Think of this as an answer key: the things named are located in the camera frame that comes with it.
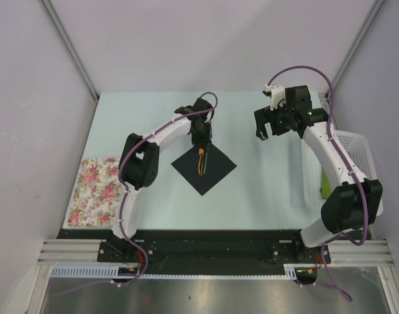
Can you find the gold knife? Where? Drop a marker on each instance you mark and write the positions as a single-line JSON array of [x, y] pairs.
[[201, 153]]

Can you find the floral cloth mat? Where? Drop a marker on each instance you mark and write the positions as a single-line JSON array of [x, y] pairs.
[[97, 194]]

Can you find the white plastic basket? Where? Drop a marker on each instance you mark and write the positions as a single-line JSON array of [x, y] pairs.
[[357, 148]]

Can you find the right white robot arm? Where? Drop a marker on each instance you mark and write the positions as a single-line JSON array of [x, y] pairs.
[[354, 199]]

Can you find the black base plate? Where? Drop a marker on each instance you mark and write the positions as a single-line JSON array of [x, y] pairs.
[[202, 252]]

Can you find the white cable duct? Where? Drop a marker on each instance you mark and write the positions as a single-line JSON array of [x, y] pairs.
[[85, 271]]

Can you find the green napkin roll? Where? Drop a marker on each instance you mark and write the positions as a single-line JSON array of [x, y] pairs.
[[325, 186]]

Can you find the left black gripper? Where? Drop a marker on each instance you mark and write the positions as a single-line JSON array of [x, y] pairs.
[[205, 140]]

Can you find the iridescent rainbow fork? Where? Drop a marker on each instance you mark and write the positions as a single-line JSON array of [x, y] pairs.
[[205, 156]]

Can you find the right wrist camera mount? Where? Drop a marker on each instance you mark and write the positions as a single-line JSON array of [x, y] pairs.
[[277, 95]]

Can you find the aluminium rail frame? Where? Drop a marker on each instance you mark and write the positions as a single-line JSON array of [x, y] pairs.
[[373, 253]]

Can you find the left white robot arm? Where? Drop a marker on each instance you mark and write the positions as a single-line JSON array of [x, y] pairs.
[[139, 162]]

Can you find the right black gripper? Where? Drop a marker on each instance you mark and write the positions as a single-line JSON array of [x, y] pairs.
[[265, 115]]

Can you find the black paper napkin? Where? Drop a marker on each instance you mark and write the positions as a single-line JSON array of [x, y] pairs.
[[217, 167]]

